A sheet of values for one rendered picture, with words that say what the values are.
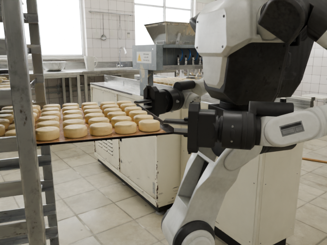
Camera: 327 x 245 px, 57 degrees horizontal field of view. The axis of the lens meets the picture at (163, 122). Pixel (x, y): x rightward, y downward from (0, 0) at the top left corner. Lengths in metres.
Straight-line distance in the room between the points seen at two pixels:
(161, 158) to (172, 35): 0.81
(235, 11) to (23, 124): 0.57
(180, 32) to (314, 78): 4.13
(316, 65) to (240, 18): 5.08
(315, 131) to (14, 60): 0.59
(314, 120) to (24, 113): 0.56
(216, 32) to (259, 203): 1.02
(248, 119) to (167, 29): 1.36
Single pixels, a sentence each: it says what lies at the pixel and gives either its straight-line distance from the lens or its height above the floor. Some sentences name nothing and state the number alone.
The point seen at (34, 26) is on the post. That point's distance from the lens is 1.03.
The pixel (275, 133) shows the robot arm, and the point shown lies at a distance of 0.67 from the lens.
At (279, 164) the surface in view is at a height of 0.57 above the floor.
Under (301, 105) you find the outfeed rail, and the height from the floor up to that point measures 0.86.
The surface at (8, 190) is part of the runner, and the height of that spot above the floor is 0.87.
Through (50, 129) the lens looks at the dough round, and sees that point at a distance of 0.68.
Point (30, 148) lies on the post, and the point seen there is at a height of 0.96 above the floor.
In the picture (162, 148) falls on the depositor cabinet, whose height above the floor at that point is 0.51.
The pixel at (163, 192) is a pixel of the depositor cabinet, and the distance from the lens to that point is 2.12.
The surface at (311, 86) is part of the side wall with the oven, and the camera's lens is 5.91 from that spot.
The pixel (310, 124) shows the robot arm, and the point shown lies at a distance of 0.68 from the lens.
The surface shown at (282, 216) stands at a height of 0.24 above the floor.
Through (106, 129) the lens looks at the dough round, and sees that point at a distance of 0.67.
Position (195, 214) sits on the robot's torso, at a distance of 0.98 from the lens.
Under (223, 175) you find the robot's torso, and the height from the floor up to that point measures 0.77.
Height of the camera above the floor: 1.13
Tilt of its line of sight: 13 degrees down
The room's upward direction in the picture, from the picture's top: straight up
